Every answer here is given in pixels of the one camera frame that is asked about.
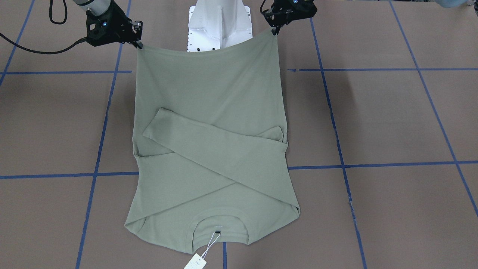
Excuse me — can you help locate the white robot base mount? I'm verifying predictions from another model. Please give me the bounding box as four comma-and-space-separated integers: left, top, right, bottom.
187, 0, 253, 52

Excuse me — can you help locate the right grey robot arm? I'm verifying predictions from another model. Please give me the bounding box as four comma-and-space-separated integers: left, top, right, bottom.
74, 0, 143, 49

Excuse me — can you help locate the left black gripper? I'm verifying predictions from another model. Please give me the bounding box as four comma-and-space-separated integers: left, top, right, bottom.
261, 0, 318, 36

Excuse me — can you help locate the green long-sleeve shirt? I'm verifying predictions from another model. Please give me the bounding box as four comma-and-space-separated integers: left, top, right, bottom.
124, 30, 301, 254

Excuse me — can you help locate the white paper hang tag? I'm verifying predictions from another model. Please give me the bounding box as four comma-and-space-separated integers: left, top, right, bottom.
184, 253, 207, 269

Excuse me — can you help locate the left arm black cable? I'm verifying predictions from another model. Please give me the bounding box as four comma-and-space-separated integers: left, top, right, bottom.
0, 0, 90, 55

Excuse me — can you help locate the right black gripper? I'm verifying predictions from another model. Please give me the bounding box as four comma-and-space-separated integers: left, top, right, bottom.
86, 4, 143, 49

